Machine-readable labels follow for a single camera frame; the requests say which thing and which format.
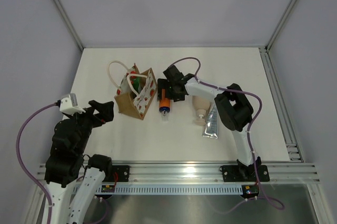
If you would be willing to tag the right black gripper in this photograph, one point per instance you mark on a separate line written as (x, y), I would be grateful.
(161, 83)

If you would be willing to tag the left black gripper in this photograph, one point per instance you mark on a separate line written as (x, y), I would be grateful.
(105, 114)

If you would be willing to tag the orange blue spray bottle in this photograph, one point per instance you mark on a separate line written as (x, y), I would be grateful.
(164, 106)

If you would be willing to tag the green dish soap bottle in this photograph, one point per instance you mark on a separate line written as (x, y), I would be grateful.
(135, 81)

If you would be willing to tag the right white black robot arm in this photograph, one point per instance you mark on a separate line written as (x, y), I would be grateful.
(233, 107)

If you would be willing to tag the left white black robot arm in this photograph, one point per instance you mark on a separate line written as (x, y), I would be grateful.
(67, 157)

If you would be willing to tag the beige pump lotion bottle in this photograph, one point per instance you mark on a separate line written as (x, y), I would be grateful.
(201, 107)

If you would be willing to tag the silver toothpaste tube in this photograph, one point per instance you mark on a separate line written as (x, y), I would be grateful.
(211, 126)

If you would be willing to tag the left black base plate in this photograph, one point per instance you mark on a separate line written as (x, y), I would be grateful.
(120, 173)

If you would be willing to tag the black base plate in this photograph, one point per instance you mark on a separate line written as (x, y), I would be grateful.
(231, 172)
(120, 173)

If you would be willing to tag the white slotted cable duct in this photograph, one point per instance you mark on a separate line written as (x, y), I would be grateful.
(170, 190)

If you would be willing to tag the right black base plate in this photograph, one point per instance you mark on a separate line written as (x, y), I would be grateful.
(231, 172)

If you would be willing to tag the left aluminium frame post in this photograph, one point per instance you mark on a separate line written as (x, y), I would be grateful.
(68, 23)

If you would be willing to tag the aluminium frame post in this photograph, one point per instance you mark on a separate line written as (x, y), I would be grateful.
(68, 23)
(281, 24)

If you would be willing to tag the right side aluminium rail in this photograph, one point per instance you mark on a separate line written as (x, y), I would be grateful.
(291, 141)

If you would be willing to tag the aluminium mounting rail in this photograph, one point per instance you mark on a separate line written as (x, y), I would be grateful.
(193, 172)

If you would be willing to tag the right aluminium frame post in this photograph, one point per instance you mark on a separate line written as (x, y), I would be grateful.
(281, 24)

